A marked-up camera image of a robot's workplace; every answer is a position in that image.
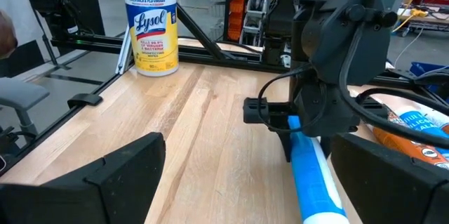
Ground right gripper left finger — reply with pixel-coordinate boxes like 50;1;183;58
0;131;166;224

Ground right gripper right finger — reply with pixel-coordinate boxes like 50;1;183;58
331;133;449;224

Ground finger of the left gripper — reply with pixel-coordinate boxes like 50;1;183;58
276;127;293;162
319;136;333;158

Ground blue white silicone tube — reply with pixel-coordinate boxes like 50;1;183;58
394;106;449;160
287;114;349;224

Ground orange white sealant tube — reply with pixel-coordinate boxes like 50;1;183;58
364;103;449;171

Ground yellow Lysol wipes canister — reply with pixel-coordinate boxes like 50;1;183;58
121;0;180;78

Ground black table edge clip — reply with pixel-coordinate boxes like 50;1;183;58
67;93;104;110

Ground blue floor crate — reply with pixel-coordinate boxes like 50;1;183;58
409;61;449;93

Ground grey chair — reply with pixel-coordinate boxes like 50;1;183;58
0;77;51;147

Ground workshop cart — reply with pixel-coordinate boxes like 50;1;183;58
398;0;449;39

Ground person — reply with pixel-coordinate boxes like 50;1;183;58
0;8;19;60

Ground black tripod stand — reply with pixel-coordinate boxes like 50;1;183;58
20;0;106;70

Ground yellow extension cable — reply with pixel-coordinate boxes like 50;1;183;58
391;0;434;34

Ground white bracket plate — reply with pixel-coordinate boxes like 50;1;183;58
116;23;134;76

